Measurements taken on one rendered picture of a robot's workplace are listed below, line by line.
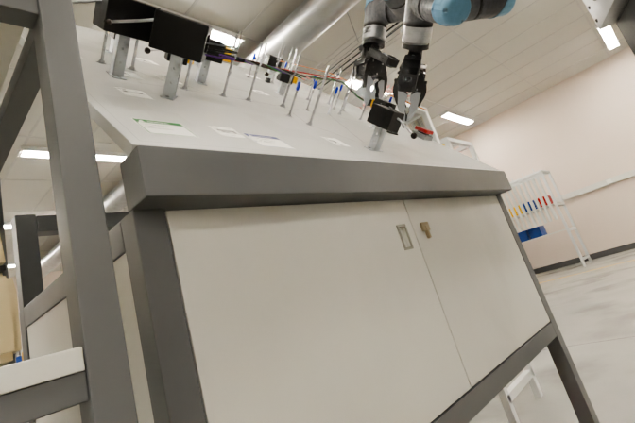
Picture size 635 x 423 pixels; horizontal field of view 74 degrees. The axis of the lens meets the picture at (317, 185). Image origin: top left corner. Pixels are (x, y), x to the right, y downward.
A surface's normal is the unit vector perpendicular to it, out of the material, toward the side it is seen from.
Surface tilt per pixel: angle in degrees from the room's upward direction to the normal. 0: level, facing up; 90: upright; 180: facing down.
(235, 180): 90
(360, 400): 90
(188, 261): 90
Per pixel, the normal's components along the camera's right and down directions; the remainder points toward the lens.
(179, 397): 0.67, -0.39
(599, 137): -0.66, -0.01
